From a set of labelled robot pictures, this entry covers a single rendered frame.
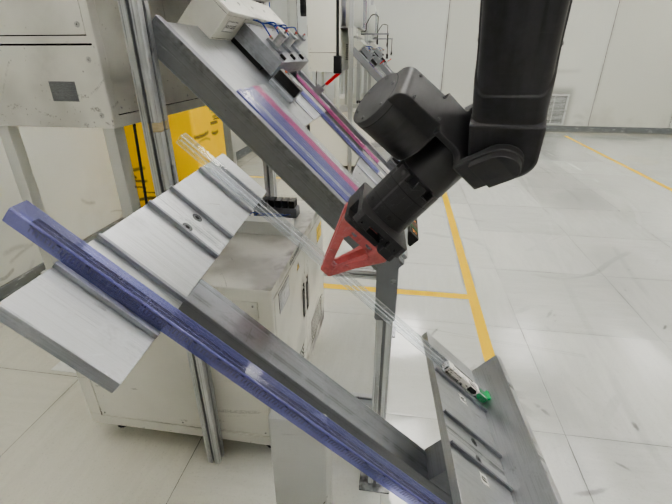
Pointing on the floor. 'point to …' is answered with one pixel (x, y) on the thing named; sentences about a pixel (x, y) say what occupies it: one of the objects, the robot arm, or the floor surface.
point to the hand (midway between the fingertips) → (329, 264)
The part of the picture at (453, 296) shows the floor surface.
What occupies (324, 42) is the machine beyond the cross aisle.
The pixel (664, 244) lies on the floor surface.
